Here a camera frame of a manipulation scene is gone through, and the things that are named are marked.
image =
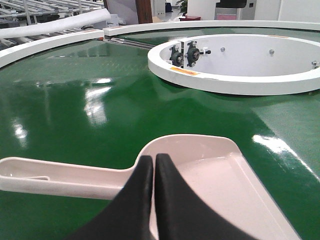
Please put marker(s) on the black bearing left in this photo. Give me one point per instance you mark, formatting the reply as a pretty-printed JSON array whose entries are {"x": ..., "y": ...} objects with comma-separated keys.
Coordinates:
[{"x": 176, "y": 57}]

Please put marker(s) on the white foam roll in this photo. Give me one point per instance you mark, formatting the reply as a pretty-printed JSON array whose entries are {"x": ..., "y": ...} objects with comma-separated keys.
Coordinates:
[{"x": 71, "y": 22}]

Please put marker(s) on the white outer conveyor rim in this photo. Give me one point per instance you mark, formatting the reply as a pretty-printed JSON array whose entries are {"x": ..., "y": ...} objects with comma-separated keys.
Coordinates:
[{"x": 15, "y": 53}]

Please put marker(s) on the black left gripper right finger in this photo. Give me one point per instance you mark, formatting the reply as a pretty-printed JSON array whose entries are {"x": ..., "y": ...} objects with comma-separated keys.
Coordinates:
[{"x": 181, "y": 214}]

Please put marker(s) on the green conveyor belt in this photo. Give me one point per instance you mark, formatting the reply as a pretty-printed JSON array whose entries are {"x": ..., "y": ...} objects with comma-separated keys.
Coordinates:
[{"x": 98, "y": 104}]

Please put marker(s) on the steel transfer rollers far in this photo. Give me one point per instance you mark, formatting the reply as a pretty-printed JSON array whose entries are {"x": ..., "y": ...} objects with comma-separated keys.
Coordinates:
[{"x": 126, "y": 42}]

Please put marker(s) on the black bearing right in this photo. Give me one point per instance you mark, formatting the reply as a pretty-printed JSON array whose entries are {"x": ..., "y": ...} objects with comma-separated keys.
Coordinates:
[{"x": 193, "y": 53}]

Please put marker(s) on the pink plastic dustpan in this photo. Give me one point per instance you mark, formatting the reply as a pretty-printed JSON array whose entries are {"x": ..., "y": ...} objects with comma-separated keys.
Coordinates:
[{"x": 213, "y": 166}]

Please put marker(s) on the black bearing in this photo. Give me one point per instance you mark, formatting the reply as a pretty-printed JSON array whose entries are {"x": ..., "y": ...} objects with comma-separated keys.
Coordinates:
[
  {"x": 193, "y": 53},
  {"x": 176, "y": 57}
]

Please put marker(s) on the steel roller conveyor rack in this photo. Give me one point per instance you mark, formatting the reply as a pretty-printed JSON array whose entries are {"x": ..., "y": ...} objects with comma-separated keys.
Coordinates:
[{"x": 19, "y": 13}]

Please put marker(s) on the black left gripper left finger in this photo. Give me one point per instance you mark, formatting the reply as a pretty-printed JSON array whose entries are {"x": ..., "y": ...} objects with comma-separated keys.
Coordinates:
[{"x": 127, "y": 217}]

